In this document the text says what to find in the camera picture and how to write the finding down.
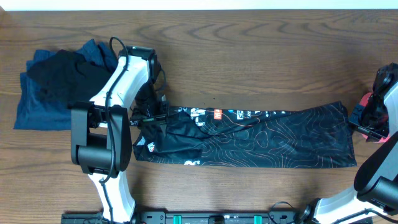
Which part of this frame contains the folded black garment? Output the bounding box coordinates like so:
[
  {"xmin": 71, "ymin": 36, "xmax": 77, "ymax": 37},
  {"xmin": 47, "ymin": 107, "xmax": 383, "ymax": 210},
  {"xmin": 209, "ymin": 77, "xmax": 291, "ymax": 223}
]
[{"xmin": 27, "ymin": 50, "xmax": 112, "ymax": 107}]

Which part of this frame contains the folded navy blue garment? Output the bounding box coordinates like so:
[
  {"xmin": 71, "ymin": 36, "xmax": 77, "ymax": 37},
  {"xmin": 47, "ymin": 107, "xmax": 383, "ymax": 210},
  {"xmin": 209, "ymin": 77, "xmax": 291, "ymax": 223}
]
[{"xmin": 14, "ymin": 39, "xmax": 118, "ymax": 131}]

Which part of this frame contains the black orange patterned jersey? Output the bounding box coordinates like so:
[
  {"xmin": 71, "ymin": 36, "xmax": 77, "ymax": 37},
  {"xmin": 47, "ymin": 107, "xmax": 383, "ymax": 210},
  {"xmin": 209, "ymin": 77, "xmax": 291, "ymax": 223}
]
[{"xmin": 132, "ymin": 101, "xmax": 356, "ymax": 169}]

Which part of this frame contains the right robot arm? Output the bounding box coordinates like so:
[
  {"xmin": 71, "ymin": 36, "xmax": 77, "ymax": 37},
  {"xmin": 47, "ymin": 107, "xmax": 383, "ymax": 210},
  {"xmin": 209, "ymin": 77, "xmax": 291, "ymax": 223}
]
[{"xmin": 303, "ymin": 85, "xmax": 397, "ymax": 223}]

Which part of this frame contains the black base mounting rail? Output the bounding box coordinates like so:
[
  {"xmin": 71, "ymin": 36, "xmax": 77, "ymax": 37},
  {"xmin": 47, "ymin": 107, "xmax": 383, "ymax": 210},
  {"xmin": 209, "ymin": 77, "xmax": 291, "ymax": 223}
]
[{"xmin": 60, "ymin": 200, "xmax": 312, "ymax": 224}]

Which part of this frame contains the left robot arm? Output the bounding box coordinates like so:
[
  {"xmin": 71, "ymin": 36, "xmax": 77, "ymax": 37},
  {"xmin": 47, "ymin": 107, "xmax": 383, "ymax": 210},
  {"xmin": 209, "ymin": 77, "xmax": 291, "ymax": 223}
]
[{"xmin": 71, "ymin": 46, "xmax": 167, "ymax": 223}]

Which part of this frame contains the red t-shirt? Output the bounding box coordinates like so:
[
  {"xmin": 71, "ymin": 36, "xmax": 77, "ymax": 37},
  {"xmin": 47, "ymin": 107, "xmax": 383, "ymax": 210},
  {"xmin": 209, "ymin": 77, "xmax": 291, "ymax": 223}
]
[{"xmin": 359, "ymin": 92, "xmax": 390, "ymax": 144}]

